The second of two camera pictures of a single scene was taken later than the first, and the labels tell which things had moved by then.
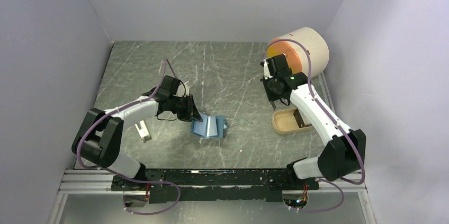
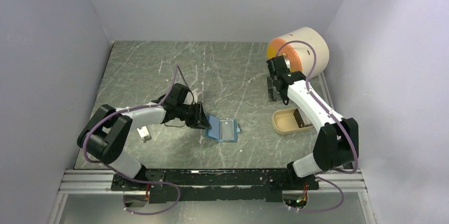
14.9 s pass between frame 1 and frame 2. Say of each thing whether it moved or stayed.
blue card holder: moved
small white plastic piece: stayed
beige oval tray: stayed
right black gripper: stayed
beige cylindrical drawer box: stayed
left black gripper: moved
